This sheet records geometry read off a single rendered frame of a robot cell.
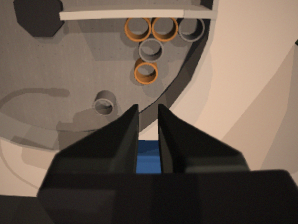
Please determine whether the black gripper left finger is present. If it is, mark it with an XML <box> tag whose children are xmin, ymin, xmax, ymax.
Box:
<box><xmin>47</xmin><ymin>104</ymin><xmax>139</xmax><ymax>173</ymax></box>

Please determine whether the blue open box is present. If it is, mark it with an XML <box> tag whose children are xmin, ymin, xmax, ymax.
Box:
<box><xmin>136</xmin><ymin>140</ymin><xmax>161</xmax><ymax>173</ymax></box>

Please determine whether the bronze bushing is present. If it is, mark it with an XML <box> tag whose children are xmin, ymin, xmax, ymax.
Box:
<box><xmin>124</xmin><ymin>17</ymin><xmax>151</xmax><ymax>42</ymax></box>
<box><xmin>151</xmin><ymin>17</ymin><xmax>178</xmax><ymax>42</ymax></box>
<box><xmin>134</xmin><ymin>58</ymin><xmax>158</xmax><ymax>85</ymax></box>

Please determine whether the grey metal bushing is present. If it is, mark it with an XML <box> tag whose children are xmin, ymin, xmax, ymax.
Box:
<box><xmin>138</xmin><ymin>33</ymin><xmax>164</xmax><ymax>63</ymax></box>
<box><xmin>93</xmin><ymin>90</ymin><xmax>116</xmax><ymax>116</ymax></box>
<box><xmin>176</xmin><ymin>18</ymin><xmax>205</xmax><ymax>42</ymax></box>

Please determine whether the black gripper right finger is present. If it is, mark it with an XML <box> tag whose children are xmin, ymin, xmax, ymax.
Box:
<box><xmin>158</xmin><ymin>104</ymin><xmax>251</xmax><ymax>173</ymax></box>

